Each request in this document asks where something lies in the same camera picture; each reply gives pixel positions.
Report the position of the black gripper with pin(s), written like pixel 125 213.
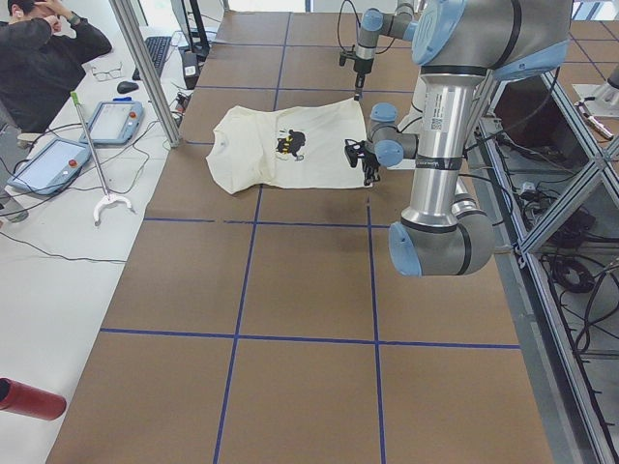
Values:
pixel 362 64
pixel 369 163

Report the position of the cream long-sleeve cat shirt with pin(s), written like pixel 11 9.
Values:
pixel 295 148

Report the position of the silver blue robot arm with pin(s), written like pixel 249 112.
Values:
pixel 456 45
pixel 369 27

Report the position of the black power adapter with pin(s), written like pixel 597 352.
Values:
pixel 190 68

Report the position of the black keyboard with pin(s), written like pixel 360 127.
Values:
pixel 158 49

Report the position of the black computer mouse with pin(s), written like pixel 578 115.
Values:
pixel 125 87

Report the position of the far blue teach pendant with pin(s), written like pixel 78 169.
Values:
pixel 114 123

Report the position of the blue teach pendant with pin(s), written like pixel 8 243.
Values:
pixel 114 123
pixel 59 161

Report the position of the eyeglasses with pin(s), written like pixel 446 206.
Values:
pixel 103 74

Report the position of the reacher grabber stick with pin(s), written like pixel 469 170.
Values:
pixel 109 197

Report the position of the near blue teach pendant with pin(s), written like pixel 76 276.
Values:
pixel 59 161

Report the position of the person in black sweater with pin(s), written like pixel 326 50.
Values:
pixel 44 46

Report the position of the red cylinder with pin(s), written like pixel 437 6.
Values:
pixel 25 400

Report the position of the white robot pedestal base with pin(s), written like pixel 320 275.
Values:
pixel 410 126

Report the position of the aluminium frame post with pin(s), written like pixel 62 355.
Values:
pixel 128 23

